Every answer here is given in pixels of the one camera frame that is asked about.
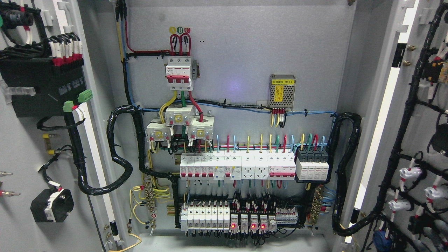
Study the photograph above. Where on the grey cabinet door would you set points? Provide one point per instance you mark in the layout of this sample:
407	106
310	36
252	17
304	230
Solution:
398	127
23	151

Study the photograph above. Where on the white current transformer cluster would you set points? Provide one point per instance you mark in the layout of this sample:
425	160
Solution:
177	118

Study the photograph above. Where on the white socket breaker row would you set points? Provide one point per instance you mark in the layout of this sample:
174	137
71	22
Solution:
237	165

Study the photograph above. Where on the perforated metal power supply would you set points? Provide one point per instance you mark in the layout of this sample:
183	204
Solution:
282	89

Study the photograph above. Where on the red white main breaker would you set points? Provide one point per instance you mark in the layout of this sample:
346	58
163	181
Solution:
179	73

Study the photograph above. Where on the white lower breaker row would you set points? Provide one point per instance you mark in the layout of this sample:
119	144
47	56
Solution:
209	215

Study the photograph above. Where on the black surge protector block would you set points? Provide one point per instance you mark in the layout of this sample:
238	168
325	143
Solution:
311	167

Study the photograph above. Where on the black relay terminal row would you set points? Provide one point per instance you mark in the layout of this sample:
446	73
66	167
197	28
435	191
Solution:
251	214

